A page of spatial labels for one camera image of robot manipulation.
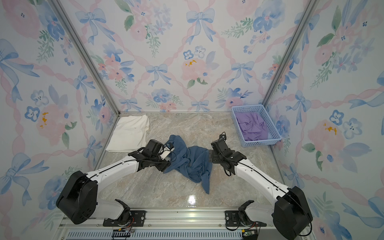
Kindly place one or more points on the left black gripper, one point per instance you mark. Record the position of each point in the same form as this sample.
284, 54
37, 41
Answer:
164, 165

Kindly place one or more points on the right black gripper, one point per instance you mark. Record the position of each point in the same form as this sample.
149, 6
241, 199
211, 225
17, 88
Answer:
212, 156

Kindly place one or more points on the blue t-shirt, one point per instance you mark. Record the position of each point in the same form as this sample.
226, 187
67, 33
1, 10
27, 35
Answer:
192, 162

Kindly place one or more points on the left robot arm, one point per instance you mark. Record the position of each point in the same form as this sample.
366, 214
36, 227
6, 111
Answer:
79, 199

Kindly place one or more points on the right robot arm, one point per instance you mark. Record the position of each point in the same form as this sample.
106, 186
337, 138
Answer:
288, 210

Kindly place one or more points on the white folded t-shirt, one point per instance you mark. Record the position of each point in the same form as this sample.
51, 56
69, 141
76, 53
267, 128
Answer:
129, 134

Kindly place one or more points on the purple t-shirt in basket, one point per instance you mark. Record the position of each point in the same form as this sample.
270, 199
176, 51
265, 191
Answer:
253, 127

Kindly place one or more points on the light blue plastic basket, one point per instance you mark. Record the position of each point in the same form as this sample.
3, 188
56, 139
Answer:
273, 134

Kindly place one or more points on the small green circuit board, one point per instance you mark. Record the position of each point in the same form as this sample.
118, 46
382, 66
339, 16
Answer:
250, 234

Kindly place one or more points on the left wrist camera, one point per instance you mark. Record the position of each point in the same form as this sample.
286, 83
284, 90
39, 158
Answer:
169, 147

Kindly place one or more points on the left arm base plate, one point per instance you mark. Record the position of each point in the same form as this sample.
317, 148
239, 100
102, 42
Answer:
127, 219

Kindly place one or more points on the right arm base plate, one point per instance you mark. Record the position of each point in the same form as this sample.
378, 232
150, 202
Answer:
240, 219

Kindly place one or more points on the aluminium front rail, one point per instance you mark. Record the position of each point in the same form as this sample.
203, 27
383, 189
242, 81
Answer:
170, 224

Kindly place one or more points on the right aluminium corner post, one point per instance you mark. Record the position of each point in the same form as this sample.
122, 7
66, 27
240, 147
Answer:
298, 33

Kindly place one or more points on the aluminium corner post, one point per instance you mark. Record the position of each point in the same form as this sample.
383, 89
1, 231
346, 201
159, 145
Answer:
298, 33
81, 49

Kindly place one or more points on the left aluminium corner post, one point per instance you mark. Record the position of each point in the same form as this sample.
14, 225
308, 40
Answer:
81, 49

